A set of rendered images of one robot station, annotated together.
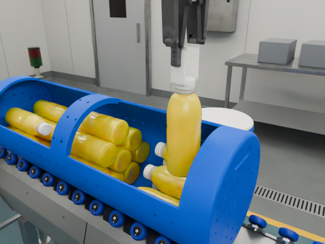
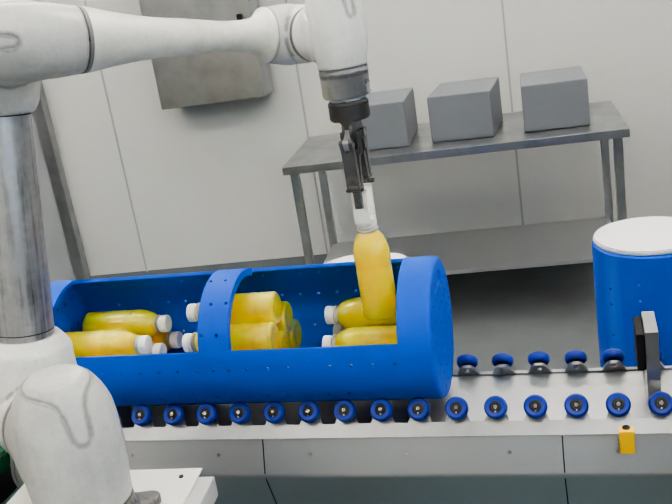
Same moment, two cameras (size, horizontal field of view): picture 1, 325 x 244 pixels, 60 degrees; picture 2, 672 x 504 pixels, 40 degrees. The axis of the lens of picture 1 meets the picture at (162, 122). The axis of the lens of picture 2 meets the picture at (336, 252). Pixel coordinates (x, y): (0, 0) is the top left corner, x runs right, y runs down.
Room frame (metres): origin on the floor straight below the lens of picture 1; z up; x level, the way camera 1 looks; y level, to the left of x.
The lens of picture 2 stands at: (-1.04, 0.58, 1.83)
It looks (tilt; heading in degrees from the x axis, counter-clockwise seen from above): 18 degrees down; 340
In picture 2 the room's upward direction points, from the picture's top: 9 degrees counter-clockwise
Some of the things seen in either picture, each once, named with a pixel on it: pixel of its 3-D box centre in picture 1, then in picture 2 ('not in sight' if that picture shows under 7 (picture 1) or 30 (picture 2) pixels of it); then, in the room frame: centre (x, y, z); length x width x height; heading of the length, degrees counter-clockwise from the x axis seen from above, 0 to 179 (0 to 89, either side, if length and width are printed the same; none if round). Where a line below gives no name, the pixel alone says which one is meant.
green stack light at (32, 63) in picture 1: (36, 61); not in sight; (1.57, 0.70, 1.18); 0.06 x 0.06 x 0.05
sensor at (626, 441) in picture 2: not in sight; (625, 431); (0.20, -0.36, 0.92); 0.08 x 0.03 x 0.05; 144
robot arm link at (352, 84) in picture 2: not in sight; (345, 83); (0.52, -0.04, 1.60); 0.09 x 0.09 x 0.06
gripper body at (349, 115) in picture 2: not in sight; (351, 123); (0.52, -0.04, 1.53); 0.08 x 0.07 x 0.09; 144
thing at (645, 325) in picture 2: not in sight; (646, 358); (0.27, -0.48, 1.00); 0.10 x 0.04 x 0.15; 144
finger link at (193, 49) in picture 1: (191, 62); (365, 201); (0.54, -0.05, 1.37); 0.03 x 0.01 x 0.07; 54
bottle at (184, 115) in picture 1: (184, 130); (374, 270); (0.52, -0.04, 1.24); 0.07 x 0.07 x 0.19
